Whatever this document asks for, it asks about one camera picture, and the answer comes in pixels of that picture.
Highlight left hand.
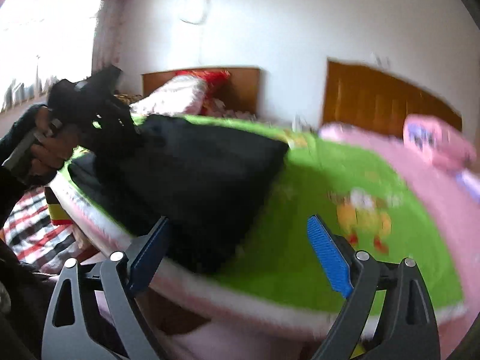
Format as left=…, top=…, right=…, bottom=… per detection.
left=29, top=106, right=79, bottom=176

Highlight pink curtain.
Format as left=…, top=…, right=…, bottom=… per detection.
left=91, top=0, right=128, bottom=73

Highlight red pillow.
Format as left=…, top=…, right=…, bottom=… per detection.
left=175, top=69, right=231, bottom=116

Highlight window with bars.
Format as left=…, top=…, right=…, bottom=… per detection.
left=1, top=0, right=101, bottom=111

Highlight red black striped cloth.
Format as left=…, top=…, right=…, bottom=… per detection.
left=2, top=188, right=82, bottom=274

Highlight black pants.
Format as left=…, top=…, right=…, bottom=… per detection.
left=68, top=115, right=289, bottom=275

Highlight near wooden headboard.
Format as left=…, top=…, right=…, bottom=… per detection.
left=320, top=59, right=463, bottom=138

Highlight green cartoon bed sheet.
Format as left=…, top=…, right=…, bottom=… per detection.
left=55, top=114, right=466, bottom=314

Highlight wooden headboard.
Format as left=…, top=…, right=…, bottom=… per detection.
left=142, top=67, right=263, bottom=114
left=320, top=59, right=463, bottom=138

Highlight pink blanket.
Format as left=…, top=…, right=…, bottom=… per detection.
left=320, top=123, right=479, bottom=359

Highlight white power cable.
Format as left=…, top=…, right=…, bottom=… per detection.
left=177, top=0, right=211, bottom=26

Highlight far wooden headboard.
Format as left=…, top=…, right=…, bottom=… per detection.
left=142, top=67, right=263, bottom=114

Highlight pink floral quilt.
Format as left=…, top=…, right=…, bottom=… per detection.
left=130, top=75, right=208, bottom=116

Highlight pink cartoon pillow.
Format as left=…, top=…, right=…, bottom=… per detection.
left=403, top=114, right=477, bottom=172

